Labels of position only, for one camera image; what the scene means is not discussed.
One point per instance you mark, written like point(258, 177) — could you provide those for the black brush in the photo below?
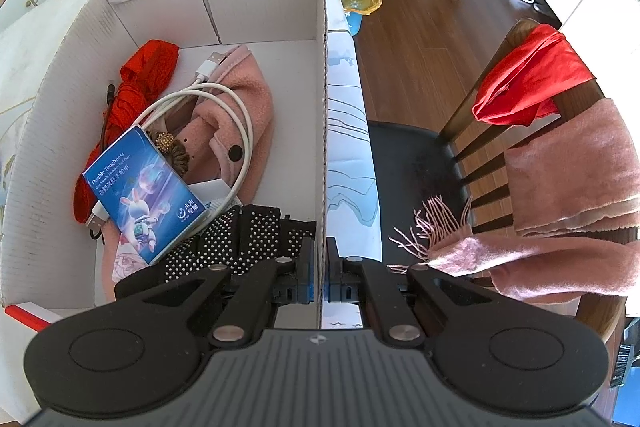
point(622, 364)

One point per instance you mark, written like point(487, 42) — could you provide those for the red garment on chair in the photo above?
point(530, 77)

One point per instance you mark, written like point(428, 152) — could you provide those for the knotted red cloth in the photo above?
point(145, 67)

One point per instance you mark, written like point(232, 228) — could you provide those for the dark wooden chair black seat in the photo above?
point(415, 162)

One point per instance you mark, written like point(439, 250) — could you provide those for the cartoon print cloth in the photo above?
point(122, 267)

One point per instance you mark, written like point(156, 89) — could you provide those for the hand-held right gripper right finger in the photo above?
point(332, 272)

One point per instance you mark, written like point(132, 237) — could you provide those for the pink fleece hat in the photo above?
point(250, 87)

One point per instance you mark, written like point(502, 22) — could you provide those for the black studded cloth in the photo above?
point(225, 232)

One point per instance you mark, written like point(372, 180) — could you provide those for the red cardboard box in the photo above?
point(260, 12)

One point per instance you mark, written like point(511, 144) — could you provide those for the blue tissue pack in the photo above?
point(140, 192)

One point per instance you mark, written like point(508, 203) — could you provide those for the white paper card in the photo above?
point(212, 189)

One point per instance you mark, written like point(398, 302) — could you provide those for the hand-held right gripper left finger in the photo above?
point(307, 272)

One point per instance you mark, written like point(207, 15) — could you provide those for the blue trash bin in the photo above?
point(356, 24)

